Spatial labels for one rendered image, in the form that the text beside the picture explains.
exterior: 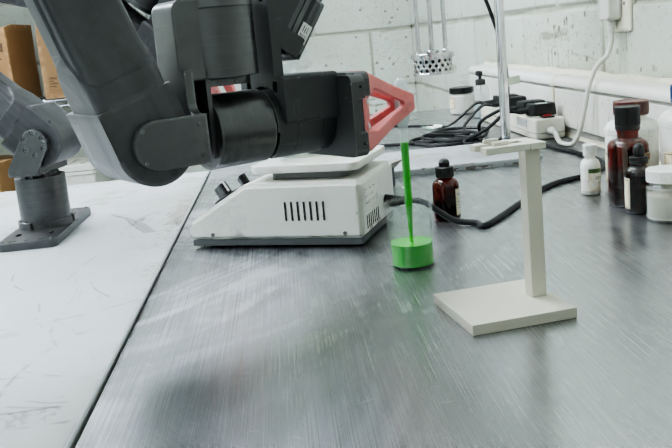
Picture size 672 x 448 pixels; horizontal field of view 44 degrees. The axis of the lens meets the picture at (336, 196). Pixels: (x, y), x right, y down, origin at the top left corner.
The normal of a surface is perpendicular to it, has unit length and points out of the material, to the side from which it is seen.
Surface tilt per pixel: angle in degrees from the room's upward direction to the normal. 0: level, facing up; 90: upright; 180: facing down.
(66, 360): 0
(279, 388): 0
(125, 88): 91
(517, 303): 0
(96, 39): 83
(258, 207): 90
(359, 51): 90
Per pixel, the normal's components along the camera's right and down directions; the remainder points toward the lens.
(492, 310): -0.09, -0.98
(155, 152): 0.58, 0.10
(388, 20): 0.07, 0.18
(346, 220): -0.31, 0.21
